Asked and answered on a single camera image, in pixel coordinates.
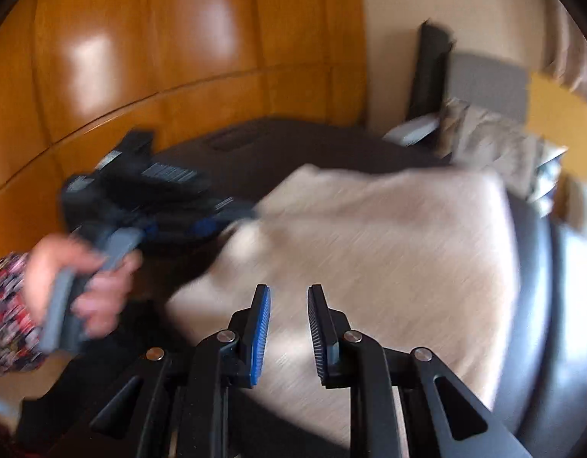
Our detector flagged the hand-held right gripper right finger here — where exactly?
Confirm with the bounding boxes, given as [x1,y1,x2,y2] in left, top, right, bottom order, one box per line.
[307,284,532,458]

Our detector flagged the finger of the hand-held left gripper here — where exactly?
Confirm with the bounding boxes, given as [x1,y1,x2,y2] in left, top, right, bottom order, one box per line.
[148,197,258,250]

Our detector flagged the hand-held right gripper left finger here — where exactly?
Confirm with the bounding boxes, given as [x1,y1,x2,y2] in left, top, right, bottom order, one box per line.
[88,284,272,458]

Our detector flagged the beige knit sweater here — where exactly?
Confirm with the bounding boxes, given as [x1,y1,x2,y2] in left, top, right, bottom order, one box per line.
[167,164,518,449]

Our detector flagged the person's left forearm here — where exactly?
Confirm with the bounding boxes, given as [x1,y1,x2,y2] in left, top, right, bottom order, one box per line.
[0,253,46,377]

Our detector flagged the person's left hand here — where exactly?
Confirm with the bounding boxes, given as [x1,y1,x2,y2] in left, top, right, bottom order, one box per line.
[24,234,144,339]

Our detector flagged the wooden wardrobe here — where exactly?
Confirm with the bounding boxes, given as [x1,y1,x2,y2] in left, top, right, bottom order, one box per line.
[0,0,365,258]

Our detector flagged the tiger print cushion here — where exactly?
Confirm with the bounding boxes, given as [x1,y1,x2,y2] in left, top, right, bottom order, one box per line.
[441,98,568,201]

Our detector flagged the black rolled mat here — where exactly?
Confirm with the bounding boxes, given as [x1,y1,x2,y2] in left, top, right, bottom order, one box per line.
[408,21,455,120]

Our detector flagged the grey yellow blue sofa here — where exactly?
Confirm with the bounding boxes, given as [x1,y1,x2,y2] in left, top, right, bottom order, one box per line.
[384,52,587,230]

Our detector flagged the beige patterned curtain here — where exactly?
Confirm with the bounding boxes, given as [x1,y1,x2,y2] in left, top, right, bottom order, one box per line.
[541,0,587,101]

